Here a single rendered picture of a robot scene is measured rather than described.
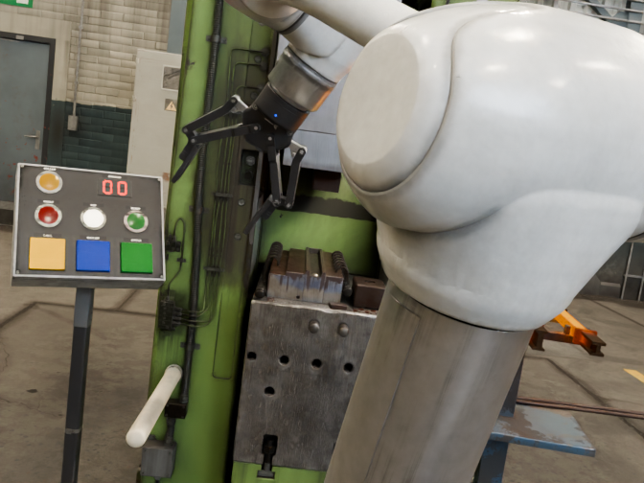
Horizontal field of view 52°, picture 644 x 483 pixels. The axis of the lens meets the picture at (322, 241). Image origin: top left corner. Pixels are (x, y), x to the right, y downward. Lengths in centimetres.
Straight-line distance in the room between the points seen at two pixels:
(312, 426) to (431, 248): 149
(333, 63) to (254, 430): 116
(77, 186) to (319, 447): 92
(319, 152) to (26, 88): 670
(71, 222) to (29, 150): 659
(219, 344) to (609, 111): 171
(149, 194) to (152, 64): 555
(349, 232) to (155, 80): 518
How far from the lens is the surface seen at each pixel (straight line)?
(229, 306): 195
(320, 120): 174
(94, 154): 800
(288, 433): 184
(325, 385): 179
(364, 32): 72
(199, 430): 208
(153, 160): 720
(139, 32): 796
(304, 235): 224
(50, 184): 169
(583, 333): 158
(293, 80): 94
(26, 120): 824
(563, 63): 36
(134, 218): 169
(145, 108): 722
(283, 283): 178
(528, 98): 34
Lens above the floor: 132
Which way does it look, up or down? 8 degrees down
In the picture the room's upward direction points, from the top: 8 degrees clockwise
